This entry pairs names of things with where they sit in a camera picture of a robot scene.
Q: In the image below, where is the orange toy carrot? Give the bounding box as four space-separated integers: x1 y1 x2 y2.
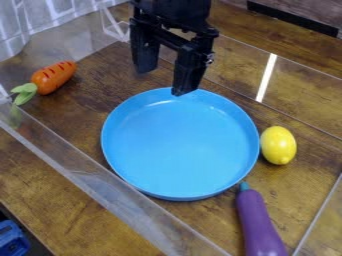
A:
10 60 76 106

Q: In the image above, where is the clear acrylic front wall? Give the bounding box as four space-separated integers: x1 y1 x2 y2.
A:
0 86 230 256

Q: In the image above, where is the yellow toy lemon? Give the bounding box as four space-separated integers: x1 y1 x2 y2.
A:
260 126 296 165

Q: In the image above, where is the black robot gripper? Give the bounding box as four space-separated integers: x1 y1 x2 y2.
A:
129 0 218 96

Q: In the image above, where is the purple toy eggplant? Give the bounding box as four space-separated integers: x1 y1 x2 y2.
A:
236 182 288 256

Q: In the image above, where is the white mesh curtain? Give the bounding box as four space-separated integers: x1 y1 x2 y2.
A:
0 0 128 62

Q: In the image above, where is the clear acrylic corner bracket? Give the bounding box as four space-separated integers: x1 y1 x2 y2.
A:
98 4 129 43

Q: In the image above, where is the blue round plate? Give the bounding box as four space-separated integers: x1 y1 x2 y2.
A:
100 88 259 201

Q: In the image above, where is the blue box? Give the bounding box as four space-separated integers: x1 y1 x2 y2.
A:
0 220 30 256

